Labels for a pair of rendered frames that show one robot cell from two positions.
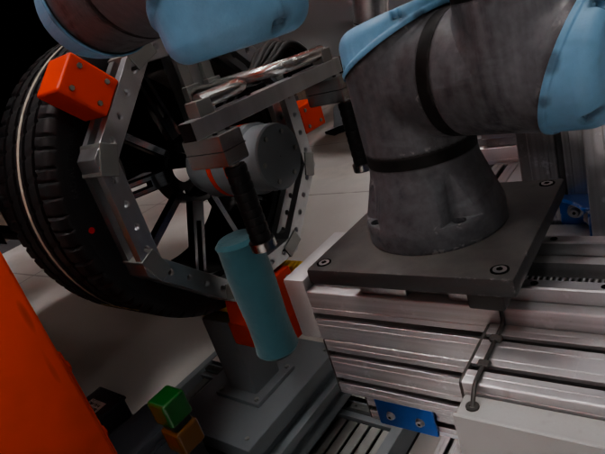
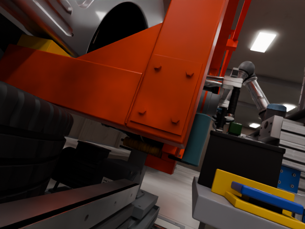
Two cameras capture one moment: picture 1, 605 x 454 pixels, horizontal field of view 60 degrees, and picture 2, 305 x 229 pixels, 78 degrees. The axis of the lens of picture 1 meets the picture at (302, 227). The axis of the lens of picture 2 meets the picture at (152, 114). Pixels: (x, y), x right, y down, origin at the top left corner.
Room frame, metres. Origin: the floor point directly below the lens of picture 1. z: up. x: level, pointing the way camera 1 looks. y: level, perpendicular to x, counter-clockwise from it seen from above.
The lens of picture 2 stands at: (0.19, 0.79, 0.48)
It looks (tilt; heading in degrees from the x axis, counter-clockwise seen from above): 11 degrees up; 333
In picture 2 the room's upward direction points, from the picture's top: 19 degrees clockwise
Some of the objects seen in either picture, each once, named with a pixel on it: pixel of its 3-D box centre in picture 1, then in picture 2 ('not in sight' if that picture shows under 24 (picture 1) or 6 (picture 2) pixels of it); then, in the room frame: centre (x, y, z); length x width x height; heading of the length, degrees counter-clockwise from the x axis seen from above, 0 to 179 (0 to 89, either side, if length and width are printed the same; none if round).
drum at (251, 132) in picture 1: (241, 160); (199, 101); (1.04, 0.07, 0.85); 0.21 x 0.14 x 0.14; 47
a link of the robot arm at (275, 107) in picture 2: not in sight; (275, 114); (0.91, -0.48, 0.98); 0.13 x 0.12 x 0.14; 127
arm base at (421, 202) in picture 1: (428, 182); not in sight; (0.53, -0.15, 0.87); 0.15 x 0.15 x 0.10
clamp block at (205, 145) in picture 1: (214, 148); (231, 83); (0.82, 0.09, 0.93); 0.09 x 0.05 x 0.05; 47
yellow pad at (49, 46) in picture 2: not in sight; (47, 53); (1.01, 0.87, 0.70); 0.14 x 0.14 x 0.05; 47
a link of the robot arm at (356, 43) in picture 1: (410, 75); not in sight; (0.53, -0.15, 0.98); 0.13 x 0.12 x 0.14; 34
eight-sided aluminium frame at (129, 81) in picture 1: (218, 163); not in sight; (1.09, 0.13, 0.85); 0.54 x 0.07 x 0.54; 137
